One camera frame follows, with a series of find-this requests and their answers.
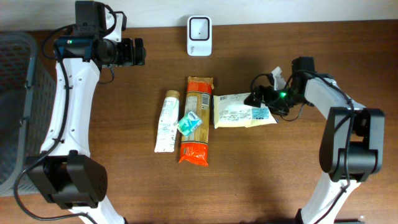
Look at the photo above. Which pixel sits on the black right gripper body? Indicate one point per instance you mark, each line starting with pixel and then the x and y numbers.
pixel 259 96

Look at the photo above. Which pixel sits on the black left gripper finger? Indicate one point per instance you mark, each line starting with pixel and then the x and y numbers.
pixel 140 60
pixel 139 45

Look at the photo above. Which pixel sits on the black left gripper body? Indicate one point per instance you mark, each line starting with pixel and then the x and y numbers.
pixel 138 50

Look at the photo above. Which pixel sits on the cream food pouch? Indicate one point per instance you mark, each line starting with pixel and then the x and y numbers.
pixel 229 111

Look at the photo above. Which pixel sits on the teal tissue pack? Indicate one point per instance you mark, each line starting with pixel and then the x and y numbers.
pixel 188 124

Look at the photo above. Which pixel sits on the orange spaghetti package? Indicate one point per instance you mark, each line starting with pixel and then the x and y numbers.
pixel 194 148

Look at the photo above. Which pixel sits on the white tube with gold cap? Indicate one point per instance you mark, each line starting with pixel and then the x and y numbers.
pixel 167 131

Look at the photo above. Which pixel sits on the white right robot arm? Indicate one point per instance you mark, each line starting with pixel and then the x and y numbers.
pixel 353 139

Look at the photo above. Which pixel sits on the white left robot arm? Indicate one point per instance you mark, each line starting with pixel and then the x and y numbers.
pixel 63 172

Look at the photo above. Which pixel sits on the white barcode scanner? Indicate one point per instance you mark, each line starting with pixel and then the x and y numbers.
pixel 199 36

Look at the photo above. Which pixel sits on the dark grey plastic basket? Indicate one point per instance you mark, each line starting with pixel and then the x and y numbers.
pixel 27 97

